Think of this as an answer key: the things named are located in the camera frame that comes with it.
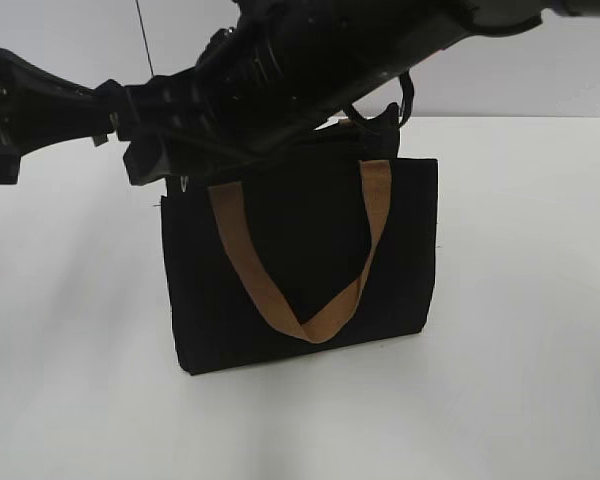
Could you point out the black canvas tote bag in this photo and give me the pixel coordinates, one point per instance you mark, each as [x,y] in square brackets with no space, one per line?
[331,245]

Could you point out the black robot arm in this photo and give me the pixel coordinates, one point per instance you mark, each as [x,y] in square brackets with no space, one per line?
[285,69]

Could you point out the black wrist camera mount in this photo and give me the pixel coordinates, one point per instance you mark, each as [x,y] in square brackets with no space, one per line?
[38,109]

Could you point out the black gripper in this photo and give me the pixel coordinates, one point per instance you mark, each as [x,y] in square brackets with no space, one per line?
[172,129]

